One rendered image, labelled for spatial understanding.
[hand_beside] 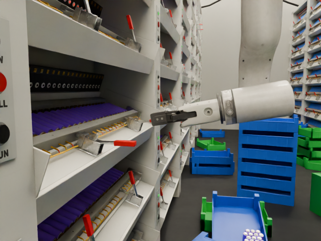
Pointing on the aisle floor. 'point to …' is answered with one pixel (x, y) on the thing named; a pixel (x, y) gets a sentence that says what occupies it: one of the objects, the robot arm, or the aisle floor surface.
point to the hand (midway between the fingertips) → (159, 118)
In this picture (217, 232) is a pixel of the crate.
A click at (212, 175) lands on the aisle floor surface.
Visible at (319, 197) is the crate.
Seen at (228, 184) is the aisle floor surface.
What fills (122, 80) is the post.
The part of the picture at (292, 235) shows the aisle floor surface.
